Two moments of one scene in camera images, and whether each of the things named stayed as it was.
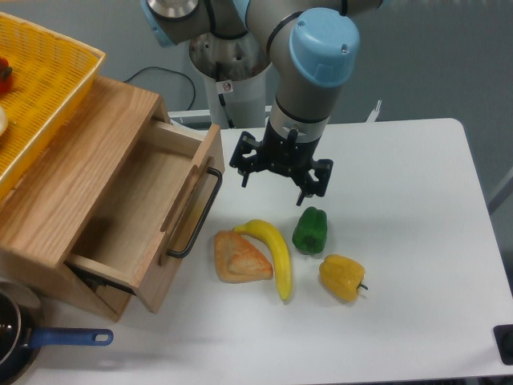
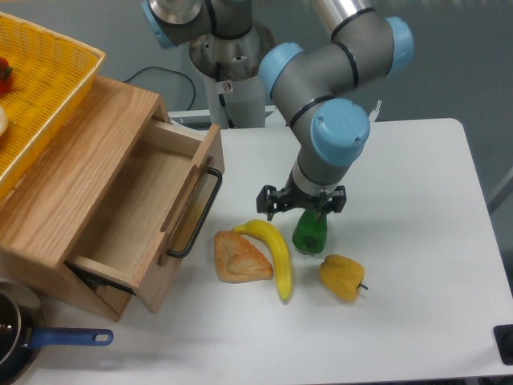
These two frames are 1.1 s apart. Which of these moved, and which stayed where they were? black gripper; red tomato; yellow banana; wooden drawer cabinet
Moved: black gripper
Stayed: red tomato; yellow banana; wooden drawer cabinet
